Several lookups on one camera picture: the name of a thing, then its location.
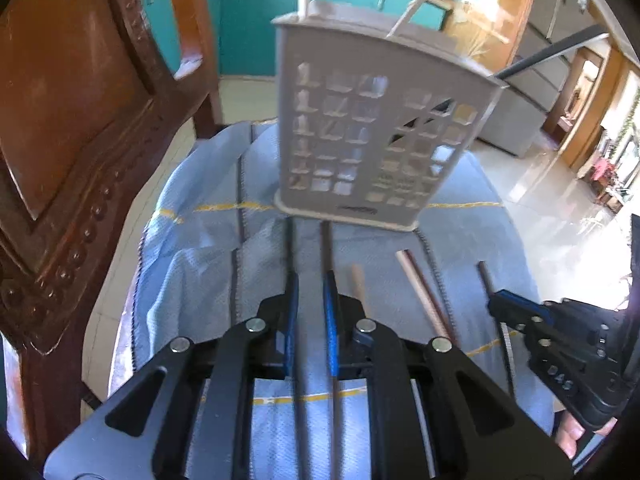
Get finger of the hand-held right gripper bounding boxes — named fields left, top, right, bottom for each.
left=492, top=289, right=558, bottom=323
left=487, top=297, right=588, bottom=406

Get teal base cabinets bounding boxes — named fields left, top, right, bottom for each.
left=132, top=0, right=448, bottom=78

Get dark wooden chopstick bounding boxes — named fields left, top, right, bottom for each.
left=476, top=260, right=517, bottom=403
left=319, top=222, right=347, bottom=480
left=285, top=219, right=308, bottom=480
left=395, top=22, right=613, bottom=143

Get person's right hand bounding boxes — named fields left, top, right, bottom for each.
left=552, top=407, right=623, bottom=461

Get grey refrigerator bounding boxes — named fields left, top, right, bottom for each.
left=477, top=0, right=611, bottom=160

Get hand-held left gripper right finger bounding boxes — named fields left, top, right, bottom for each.
left=322, top=270, right=573, bottom=480

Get background wooden chair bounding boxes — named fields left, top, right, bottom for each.
left=587, top=155, right=631, bottom=213

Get white plastic utensil basket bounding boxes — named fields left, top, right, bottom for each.
left=270, top=0, right=507, bottom=233

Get blue striped cloth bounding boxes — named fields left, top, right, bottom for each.
left=107, top=120, right=556, bottom=480

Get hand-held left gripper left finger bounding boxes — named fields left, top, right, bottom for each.
left=44, top=270, right=301, bottom=480

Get wooden framed glass door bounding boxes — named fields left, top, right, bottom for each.
left=425, top=0, right=543, bottom=91

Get carved wooden chair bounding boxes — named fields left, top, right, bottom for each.
left=0, top=0, right=223, bottom=461

